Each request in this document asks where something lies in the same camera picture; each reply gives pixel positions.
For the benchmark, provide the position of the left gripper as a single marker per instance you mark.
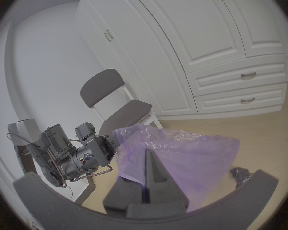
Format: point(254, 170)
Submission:
point(91, 157)

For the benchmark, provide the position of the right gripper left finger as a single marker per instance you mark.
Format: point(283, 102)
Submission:
point(122, 195)

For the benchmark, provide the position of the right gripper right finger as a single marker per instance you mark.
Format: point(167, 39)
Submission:
point(163, 190)

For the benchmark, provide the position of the purple plastic bag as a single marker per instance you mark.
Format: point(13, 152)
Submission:
point(194, 157)

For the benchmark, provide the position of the black plastic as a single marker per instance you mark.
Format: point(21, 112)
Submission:
point(241, 175)

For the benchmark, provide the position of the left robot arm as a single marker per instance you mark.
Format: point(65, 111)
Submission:
point(57, 140)

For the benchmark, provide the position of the dark grey white chair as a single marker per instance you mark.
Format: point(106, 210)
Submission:
point(103, 85)

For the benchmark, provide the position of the white wardrobe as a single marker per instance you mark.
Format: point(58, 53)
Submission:
point(182, 32)

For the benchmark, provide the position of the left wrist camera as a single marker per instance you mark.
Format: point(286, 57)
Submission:
point(85, 132)

